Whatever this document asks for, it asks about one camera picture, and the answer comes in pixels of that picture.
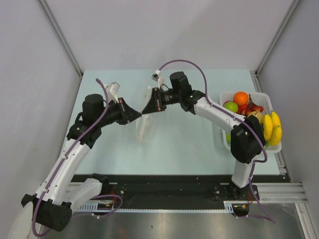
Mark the green pear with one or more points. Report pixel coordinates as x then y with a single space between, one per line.
232 106

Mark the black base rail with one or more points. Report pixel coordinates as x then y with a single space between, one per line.
169 192

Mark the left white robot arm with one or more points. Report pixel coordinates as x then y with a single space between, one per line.
53 206

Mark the orange fruit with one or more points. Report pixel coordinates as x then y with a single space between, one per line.
241 98

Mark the green apple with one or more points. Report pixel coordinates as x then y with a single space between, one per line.
228 138

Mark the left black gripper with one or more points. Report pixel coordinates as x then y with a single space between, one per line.
127 114

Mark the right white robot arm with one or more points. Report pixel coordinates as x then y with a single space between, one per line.
247 139

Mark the yellow banana bunch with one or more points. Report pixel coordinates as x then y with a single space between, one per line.
272 129

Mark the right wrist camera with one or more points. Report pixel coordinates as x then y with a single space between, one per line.
157 78

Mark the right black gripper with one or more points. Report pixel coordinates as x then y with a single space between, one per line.
156 103

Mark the clear zip top bag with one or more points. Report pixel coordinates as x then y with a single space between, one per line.
147 124

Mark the yellow pear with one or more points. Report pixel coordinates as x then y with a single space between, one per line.
258 115

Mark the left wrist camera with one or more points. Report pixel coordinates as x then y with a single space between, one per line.
112 90

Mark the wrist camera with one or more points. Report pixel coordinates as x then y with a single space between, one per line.
112 90
157 78

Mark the red strawberry bunch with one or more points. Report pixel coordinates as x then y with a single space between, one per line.
248 108

